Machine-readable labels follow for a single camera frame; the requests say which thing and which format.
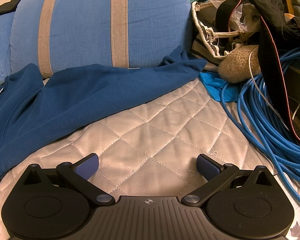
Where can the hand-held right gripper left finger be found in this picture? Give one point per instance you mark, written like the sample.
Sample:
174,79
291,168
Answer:
88,167

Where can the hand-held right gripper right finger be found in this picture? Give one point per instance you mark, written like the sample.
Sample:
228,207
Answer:
207,166

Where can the dark blue sweatshirt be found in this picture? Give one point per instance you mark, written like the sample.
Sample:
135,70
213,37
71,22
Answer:
65,100

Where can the bright blue cloth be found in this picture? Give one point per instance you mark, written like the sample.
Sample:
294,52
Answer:
215,87

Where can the brown plush toy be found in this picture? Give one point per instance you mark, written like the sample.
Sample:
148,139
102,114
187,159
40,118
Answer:
236,62

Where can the striped woven bag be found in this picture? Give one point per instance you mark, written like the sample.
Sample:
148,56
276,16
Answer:
205,45

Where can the dark box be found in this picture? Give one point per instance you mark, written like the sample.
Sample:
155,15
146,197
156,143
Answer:
298,85

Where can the blue pillow with grey stripes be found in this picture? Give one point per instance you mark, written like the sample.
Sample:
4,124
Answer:
90,25
0,45

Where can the black garment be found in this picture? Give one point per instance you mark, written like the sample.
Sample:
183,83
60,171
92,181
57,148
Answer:
267,7

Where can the wooden hanger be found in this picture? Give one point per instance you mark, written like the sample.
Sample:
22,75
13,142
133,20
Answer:
288,2

